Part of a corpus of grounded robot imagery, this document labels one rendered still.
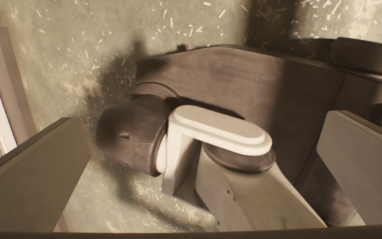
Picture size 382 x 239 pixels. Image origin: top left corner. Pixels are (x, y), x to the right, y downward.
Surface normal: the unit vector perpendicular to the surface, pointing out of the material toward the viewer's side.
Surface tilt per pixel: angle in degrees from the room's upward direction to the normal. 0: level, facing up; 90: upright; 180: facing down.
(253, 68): 0
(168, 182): 0
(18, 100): 90
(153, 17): 0
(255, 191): 90
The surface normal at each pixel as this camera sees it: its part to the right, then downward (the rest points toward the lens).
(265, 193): 0.14, -0.89
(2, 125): 0.86, 0.22
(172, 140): -0.38, 0.36
